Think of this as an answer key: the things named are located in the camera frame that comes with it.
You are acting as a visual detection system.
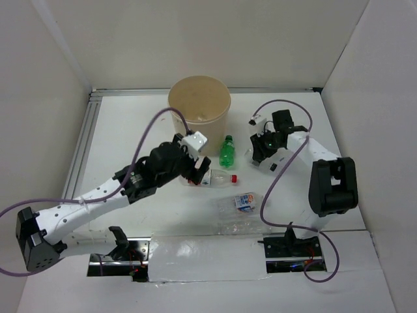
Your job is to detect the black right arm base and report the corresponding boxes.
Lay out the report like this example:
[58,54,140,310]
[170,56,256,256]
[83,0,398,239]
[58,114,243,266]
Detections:
[257,230,326,274]

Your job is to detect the beige plastic bin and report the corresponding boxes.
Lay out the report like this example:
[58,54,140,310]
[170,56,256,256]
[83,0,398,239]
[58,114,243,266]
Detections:
[167,76,231,157]

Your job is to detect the clear bottle black label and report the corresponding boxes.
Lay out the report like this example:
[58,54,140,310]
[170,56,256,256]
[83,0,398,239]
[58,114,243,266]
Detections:
[245,149,291,175]

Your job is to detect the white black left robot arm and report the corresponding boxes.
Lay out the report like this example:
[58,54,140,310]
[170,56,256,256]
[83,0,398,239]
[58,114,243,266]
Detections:
[16,132,210,273]

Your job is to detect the long red label bottle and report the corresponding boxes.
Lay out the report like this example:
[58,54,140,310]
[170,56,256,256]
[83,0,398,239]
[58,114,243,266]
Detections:
[185,170,238,188]

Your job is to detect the clear bottle blue label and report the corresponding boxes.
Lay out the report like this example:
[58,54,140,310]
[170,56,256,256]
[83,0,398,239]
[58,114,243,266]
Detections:
[215,192,264,220]

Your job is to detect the white foil cover sheet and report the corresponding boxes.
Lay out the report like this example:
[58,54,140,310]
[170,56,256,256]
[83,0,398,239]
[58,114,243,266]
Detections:
[148,235,268,282]

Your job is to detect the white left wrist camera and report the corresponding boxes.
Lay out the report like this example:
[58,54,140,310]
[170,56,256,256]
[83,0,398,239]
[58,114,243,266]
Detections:
[180,131,208,158]

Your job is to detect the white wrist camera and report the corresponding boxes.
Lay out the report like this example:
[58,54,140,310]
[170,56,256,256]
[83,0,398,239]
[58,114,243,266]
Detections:
[248,114,268,136]
[180,131,208,158]

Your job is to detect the green plastic bottle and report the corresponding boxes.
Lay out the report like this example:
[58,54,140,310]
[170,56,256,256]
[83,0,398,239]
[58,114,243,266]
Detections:
[219,135,235,168]

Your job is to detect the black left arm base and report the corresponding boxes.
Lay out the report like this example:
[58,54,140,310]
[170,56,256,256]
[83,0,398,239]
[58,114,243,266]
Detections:
[87,226,151,282]

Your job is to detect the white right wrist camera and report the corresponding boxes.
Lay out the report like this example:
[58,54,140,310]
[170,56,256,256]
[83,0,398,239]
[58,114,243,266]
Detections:
[248,114,268,136]

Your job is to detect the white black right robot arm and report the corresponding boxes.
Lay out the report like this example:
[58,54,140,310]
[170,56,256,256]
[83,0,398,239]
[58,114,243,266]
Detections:
[249,110,358,256]

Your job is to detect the crushed clear bottle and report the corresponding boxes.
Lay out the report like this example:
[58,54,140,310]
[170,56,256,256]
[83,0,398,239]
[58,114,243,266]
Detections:
[218,219,272,235]

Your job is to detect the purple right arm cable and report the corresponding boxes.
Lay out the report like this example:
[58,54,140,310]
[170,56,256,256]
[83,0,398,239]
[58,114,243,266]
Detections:
[253,99,341,283]

